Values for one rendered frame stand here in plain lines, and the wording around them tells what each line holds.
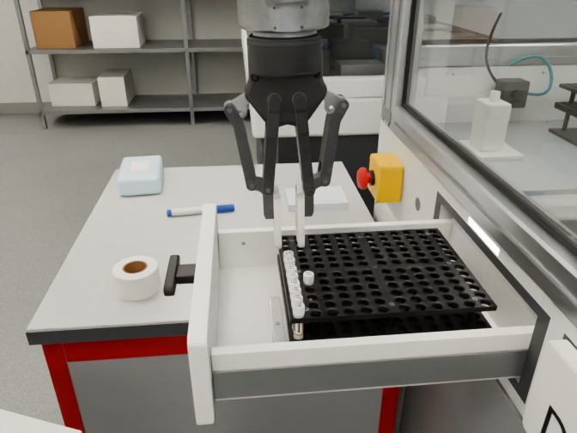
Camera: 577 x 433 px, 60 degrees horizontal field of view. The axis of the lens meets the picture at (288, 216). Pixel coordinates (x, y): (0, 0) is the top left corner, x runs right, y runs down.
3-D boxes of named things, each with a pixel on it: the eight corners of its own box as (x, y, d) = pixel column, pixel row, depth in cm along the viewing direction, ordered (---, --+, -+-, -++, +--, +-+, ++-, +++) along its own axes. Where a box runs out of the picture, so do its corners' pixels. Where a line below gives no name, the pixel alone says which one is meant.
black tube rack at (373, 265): (289, 366, 54) (290, 319, 51) (276, 276, 70) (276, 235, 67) (486, 352, 56) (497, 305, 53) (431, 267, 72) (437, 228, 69)
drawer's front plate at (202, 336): (197, 429, 49) (186, 342, 44) (209, 268, 75) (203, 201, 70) (215, 427, 49) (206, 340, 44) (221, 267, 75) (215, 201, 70)
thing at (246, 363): (215, 403, 50) (210, 356, 47) (220, 265, 73) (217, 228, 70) (591, 374, 54) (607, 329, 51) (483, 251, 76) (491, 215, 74)
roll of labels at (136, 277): (106, 294, 79) (101, 273, 77) (135, 271, 84) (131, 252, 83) (142, 305, 76) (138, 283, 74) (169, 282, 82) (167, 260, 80)
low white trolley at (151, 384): (111, 613, 106) (24, 330, 71) (152, 390, 161) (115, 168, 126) (379, 582, 111) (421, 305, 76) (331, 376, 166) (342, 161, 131)
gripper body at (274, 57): (241, 38, 45) (247, 137, 50) (333, 34, 46) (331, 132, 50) (240, 28, 52) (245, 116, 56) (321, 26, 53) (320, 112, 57)
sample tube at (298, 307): (293, 344, 53) (293, 308, 51) (291, 336, 54) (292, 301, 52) (304, 343, 53) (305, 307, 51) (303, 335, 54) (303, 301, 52)
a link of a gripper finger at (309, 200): (301, 171, 57) (327, 169, 57) (301, 211, 59) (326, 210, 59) (303, 176, 55) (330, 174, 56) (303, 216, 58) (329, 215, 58)
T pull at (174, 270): (163, 299, 55) (162, 289, 54) (171, 262, 61) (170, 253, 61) (197, 296, 55) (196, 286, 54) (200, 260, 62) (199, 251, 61)
